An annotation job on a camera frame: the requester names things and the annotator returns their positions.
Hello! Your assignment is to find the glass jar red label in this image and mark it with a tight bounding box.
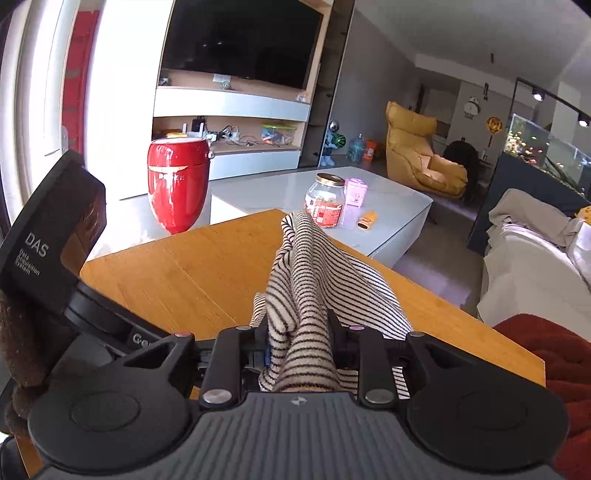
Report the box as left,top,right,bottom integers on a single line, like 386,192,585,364
305,172,347,229

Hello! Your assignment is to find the toy robot figure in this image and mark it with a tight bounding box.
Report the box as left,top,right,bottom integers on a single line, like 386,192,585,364
320,119,342,167

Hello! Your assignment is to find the beige blanket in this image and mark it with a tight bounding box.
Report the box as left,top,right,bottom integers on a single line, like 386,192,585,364
488,188,583,247

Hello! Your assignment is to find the clear box green lid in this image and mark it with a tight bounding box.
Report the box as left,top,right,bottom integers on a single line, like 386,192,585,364
261,123,296,145

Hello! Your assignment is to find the person's left forearm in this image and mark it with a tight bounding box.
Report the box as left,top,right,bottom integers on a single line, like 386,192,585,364
0,290,66,440

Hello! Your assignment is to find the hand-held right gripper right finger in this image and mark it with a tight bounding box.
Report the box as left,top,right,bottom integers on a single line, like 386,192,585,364
327,309,468,409

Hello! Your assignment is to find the white wooden media cabinet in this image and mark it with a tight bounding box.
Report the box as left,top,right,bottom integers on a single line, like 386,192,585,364
119,0,355,201

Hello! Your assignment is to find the white covered sofa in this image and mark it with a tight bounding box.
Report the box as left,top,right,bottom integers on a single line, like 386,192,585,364
475,220,591,328

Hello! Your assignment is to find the glass fish tank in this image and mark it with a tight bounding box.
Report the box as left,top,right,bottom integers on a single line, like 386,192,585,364
502,113,591,191

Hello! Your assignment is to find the red round bin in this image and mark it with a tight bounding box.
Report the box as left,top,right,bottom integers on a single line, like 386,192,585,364
147,137,216,235

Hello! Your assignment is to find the red window hanging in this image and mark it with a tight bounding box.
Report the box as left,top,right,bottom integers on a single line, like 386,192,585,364
62,10,101,160

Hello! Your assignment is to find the blue water jug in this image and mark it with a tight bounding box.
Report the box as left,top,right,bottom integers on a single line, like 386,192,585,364
346,134,368,162

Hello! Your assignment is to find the yellow lounge chair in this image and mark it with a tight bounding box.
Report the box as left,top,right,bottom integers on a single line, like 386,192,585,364
385,101,469,195

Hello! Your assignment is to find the dark fish tank cabinet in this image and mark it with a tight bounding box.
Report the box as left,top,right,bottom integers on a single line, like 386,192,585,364
467,151,591,257

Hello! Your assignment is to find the white coffee table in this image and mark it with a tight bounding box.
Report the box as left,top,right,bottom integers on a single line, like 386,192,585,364
209,166,435,269

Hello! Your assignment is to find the black television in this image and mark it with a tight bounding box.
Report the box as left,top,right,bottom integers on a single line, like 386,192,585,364
161,0,325,90

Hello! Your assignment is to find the small pink box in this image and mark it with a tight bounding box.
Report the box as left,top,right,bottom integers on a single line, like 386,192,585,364
345,178,369,209

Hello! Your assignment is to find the black track light rail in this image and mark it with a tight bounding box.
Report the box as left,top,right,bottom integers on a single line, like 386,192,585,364
513,77,591,127

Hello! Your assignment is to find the striped knit garment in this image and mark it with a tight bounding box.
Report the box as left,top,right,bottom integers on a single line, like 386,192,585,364
249,210,414,401

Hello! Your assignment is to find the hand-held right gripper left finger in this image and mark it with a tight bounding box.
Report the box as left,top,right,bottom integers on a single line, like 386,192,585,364
122,318,278,409

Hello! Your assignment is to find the red knit cloth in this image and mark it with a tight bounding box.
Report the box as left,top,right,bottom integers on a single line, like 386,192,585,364
492,313,591,480

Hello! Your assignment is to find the black chair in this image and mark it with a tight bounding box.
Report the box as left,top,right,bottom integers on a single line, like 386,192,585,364
442,140,481,204

